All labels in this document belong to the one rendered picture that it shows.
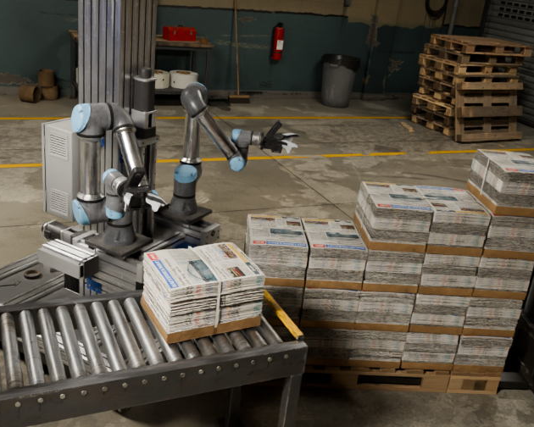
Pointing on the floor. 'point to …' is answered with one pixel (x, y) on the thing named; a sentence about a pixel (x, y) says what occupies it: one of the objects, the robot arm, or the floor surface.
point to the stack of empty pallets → (470, 73)
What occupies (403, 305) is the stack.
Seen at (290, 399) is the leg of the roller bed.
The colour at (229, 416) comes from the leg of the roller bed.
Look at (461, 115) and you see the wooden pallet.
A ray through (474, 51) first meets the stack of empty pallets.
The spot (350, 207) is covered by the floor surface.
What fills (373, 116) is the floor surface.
